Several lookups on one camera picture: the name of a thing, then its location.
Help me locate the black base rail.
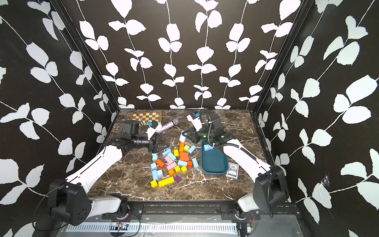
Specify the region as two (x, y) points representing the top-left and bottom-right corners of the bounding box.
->
(63, 200), (301, 221)

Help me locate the light blue thin block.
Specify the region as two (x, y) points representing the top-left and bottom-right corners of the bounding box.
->
(162, 149), (171, 157)

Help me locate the red block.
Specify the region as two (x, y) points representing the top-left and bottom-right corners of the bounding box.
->
(180, 152), (189, 157)
(180, 157), (190, 162)
(155, 159), (165, 169)

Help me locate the white slotted cable duct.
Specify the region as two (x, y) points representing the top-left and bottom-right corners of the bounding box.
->
(66, 222), (237, 234)

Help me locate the yellow cube lower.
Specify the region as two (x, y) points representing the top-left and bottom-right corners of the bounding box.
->
(181, 166), (188, 173)

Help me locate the small yellow cube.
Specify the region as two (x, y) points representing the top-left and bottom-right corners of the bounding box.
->
(150, 180), (158, 188)

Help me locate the long yellow block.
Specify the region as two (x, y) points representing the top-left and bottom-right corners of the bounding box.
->
(158, 177), (175, 187)

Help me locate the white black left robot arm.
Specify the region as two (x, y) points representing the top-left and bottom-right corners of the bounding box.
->
(47, 135), (169, 226)

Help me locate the light blue cube top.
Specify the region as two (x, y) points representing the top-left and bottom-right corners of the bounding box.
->
(203, 144), (213, 151)

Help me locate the purple cube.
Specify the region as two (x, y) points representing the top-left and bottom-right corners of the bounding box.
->
(174, 176), (182, 183)

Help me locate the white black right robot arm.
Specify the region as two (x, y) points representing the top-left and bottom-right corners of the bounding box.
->
(181, 128), (290, 213)

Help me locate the pink block upper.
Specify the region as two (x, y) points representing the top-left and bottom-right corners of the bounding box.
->
(164, 156), (173, 165)

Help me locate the pink block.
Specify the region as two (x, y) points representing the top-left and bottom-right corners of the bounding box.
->
(167, 162), (177, 170)
(164, 156), (173, 165)

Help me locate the playing card box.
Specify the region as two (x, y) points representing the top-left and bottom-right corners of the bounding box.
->
(226, 162), (239, 179)

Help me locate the purple glitter microphone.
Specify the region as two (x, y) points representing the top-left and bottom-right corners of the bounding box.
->
(157, 118), (180, 133)

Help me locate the pink block lower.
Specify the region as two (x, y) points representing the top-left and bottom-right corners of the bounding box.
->
(167, 162), (177, 170)

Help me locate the red block left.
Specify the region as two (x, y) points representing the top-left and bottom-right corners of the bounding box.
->
(155, 159), (165, 169)

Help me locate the orange cube lower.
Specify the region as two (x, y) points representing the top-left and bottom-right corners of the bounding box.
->
(168, 169), (175, 176)

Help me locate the wooden chessboard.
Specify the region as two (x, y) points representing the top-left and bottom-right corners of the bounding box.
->
(130, 111), (162, 124)

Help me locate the dark teal plastic tray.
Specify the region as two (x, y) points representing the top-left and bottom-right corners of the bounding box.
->
(201, 141), (229, 176)

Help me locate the tall orange block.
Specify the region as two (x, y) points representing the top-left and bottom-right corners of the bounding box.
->
(179, 142), (185, 153)

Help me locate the light blue angled block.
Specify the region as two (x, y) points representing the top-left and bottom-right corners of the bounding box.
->
(168, 152), (177, 161)

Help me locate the light blue small cube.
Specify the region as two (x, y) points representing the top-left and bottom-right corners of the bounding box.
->
(152, 154), (158, 162)

